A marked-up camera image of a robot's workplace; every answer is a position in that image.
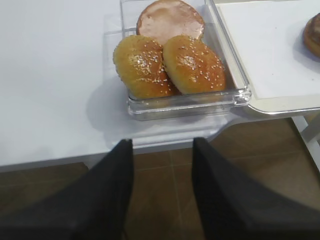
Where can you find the clear plastic bun container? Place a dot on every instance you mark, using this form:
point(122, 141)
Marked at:
point(237, 92)

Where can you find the sesame top bun left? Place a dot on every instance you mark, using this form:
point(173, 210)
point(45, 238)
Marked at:
point(138, 61)

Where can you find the sesame top bun right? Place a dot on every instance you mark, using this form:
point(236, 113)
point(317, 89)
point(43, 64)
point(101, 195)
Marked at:
point(192, 66)

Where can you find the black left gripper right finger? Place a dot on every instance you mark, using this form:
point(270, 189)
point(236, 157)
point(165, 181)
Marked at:
point(233, 206)

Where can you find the plain bottom bun in container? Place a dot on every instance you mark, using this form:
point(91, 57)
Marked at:
point(165, 19)

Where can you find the silver metal tray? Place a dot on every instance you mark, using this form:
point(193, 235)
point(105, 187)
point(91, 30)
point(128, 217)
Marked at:
point(250, 62)

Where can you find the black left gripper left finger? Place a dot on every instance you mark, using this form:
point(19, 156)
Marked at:
point(94, 207)

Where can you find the bottom bun on tray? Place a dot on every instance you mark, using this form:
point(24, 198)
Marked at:
point(310, 44)

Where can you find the brown patty on bun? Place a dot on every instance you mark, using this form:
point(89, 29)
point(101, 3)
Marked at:
point(314, 29)

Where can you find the sesame bun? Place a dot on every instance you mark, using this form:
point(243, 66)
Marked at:
point(138, 61)
point(192, 66)

